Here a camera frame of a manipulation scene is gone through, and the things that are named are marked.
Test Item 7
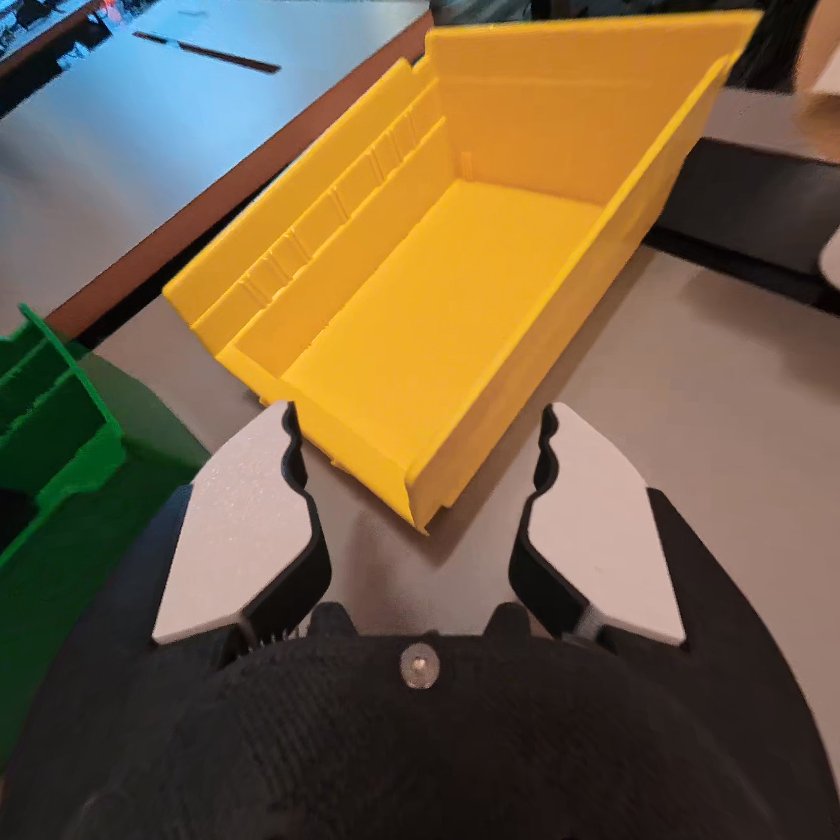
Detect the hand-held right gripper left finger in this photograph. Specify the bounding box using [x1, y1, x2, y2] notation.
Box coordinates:
[153, 402, 332, 647]

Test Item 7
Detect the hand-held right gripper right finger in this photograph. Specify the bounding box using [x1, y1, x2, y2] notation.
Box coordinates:
[508, 403, 689, 649]

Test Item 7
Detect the grey topped wooden desk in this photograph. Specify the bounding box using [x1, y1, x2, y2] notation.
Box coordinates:
[0, 0, 435, 345]

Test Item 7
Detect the yellow plastic bin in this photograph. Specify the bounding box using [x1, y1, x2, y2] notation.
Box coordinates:
[162, 11, 765, 535]

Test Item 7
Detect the green plastic bin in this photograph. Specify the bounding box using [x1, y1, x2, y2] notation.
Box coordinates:
[0, 305, 211, 769]

